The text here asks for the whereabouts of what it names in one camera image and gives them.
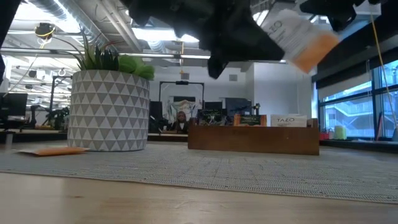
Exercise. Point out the black background station frame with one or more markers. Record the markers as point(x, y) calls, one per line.
point(182, 82)

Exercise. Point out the black window frame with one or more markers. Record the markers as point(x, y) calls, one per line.
point(374, 102)

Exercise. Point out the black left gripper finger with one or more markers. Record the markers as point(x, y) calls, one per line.
point(217, 65)
point(255, 46)

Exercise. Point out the red container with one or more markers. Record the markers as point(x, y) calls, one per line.
point(324, 136)

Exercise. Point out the black computer monitor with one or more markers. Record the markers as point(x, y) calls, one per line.
point(14, 105)

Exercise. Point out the grey woven placemat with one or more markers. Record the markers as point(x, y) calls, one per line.
point(248, 171)

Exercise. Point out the long ceiling tube light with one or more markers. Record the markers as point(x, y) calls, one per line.
point(149, 56)

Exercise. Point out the black background robot arms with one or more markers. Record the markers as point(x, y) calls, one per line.
point(56, 116)

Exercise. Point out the white patterned cloth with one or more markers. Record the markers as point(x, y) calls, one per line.
point(183, 107)

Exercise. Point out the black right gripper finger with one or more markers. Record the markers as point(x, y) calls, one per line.
point(342, 20)

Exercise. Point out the black background pole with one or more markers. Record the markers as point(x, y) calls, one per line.
point(257, 109)

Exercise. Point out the yellow green cup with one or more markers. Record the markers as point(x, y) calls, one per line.
point(340, 132)

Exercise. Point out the person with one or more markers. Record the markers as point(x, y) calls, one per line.
point(181, 122)

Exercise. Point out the wooden tea organizer box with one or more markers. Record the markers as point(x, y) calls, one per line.
point(253, 140)

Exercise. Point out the black upright panel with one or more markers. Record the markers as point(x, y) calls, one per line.
point(155, 115)
point(213, 105)

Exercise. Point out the dark foil tea packet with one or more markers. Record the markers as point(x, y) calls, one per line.
point(211, 116)

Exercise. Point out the dark grey monitor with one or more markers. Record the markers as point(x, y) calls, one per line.
point(237, 105)

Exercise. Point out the black stand frame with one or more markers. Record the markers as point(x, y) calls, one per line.
point(53, 93)

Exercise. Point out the succulent in white patterned pot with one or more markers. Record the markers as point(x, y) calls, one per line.
point(109, 115)

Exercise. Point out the white orange tea packet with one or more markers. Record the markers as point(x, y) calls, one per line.
point(56, 151)
point(288, 120)
point(298, 34)

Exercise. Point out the grey square wall speaker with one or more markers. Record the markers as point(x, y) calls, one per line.
point(185, 76)
point(233, 77)

